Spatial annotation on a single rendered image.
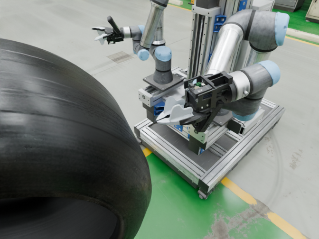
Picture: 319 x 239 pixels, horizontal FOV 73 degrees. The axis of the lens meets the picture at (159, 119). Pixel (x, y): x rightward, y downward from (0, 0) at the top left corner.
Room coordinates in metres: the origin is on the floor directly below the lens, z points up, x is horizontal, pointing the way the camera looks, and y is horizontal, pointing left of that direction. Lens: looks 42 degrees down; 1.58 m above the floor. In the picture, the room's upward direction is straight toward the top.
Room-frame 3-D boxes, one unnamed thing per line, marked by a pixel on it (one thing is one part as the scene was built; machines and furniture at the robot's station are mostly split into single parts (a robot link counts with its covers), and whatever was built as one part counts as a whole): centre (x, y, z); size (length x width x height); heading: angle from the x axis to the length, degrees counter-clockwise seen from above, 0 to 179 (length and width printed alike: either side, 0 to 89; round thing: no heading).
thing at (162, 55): (1.44, -0.03, 0.88); 0.13 x 0.12 x 0.14; 18
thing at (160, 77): (1.43, -0.03, 0.77); 0.15 x 0.15 x 0.10
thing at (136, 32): (1.51, 0.15, 1.04); 0.11 x 0.08 x 0.09; 108
